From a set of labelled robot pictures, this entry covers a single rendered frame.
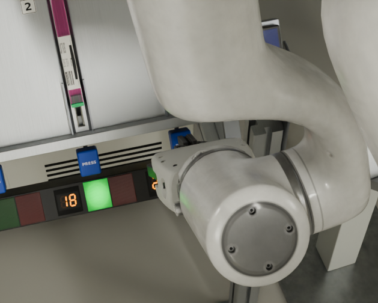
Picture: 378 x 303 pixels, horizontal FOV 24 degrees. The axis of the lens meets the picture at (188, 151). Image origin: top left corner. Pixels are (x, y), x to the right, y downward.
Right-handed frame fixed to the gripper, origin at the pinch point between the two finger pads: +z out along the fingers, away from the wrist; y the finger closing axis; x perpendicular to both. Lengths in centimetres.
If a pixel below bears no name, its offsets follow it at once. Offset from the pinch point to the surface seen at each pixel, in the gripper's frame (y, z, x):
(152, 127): -3.3, 2.9, 2.9
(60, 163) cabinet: -15, 61, -13
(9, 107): -18.5, 5.1, 7.9
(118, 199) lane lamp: -8.5, 6.0, -5.6
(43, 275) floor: -23, 69, -36
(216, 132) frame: 12, 50, -10
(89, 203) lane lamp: -11.9, 6.0, -5.3
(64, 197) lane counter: -14.7, 6.0, -4.0
